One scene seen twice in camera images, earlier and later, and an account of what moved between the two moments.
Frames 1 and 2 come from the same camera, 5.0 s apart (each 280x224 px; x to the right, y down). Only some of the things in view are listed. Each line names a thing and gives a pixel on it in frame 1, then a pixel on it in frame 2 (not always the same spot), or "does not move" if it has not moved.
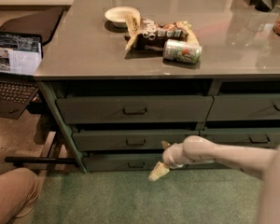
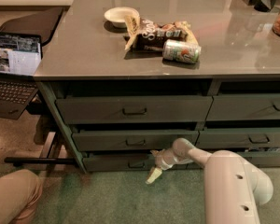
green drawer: [123, 161] does not move
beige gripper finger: [164, 144] to [155, 152]
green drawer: [245, 107] does not move
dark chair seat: [43, 23] does not move
